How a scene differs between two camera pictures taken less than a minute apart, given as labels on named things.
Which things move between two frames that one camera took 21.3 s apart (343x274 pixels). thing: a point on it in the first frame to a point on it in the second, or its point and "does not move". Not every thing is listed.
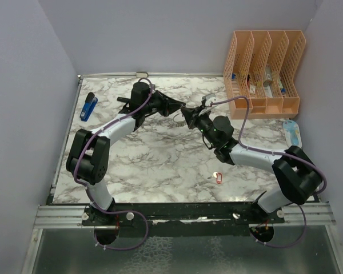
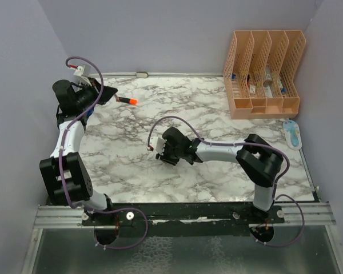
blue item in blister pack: [292, 133] does not move
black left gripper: [168, 105] to [94, 86]
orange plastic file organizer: [262, 66] does not move
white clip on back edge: [142, 75] does not move
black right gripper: [190, 117] to [164, 157]
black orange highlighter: [123, 99] does not move
